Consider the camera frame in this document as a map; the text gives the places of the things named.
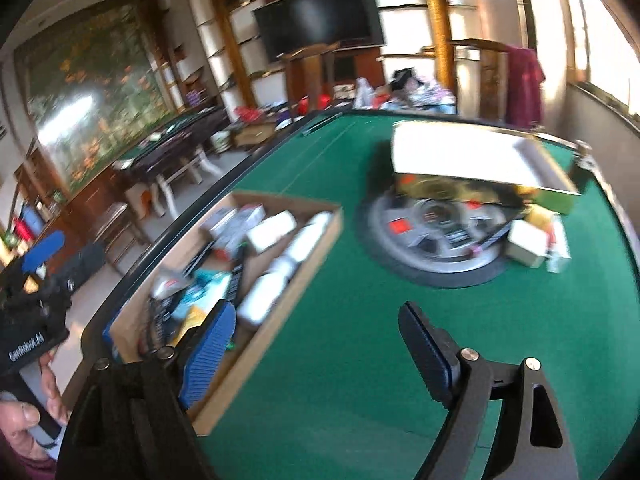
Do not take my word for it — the white bottle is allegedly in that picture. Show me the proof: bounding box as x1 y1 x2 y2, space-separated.
290 211 334 264

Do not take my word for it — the small wooden stool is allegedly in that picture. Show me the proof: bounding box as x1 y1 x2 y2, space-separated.
94 202 147 262

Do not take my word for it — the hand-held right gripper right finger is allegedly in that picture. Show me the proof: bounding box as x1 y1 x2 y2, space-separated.
398 301 581 480

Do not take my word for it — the clear case with red item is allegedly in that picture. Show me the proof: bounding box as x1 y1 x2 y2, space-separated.
547 215 572 274

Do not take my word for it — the black flat television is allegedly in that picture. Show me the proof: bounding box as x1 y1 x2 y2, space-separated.
252 0 387 63

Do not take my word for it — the person's left hand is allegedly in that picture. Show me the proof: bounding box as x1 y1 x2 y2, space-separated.
0 351 70 444

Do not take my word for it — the white wall shelf unit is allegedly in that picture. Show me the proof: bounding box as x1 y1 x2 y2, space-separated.
187 0 481 91

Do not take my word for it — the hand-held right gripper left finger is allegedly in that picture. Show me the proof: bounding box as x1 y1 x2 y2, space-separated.
55 300 237 480

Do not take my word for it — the dark green-topped game table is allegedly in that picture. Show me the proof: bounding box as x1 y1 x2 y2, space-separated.
112 107 232 212

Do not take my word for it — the wooden chair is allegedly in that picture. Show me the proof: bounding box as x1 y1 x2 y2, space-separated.
277 42 347 111
452 39 516 123

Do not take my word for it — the white power adapter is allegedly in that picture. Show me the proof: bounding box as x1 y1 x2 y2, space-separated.
506 220 551 267

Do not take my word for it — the clear plastic bag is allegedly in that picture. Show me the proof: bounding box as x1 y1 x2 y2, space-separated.
352 77 377 109

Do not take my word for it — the brown cardboard box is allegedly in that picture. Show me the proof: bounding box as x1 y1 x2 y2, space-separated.
102 191 345 436

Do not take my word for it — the large landscape wall painting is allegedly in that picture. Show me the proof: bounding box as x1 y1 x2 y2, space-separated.
15 2 182 197

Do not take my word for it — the floral bag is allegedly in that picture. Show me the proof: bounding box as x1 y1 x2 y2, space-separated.
390 67 457 112

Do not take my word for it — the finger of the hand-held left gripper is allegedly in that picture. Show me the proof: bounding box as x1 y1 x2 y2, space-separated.
20 230 67 274

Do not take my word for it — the dark red cloth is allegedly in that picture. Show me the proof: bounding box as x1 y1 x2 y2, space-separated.
505 46 547 127

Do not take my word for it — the grey box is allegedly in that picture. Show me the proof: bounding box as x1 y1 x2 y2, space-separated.
200 205 266 247

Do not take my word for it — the small yellow jar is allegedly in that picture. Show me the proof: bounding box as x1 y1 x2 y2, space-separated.
527 205 556 233

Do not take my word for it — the round black table turntable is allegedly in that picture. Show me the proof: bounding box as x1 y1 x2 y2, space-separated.
357 187 514 289

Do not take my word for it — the window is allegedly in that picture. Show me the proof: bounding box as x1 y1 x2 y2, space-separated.
565 0 640 113

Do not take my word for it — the open gold gift box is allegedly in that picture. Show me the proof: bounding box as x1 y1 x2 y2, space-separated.
390 120 583 216

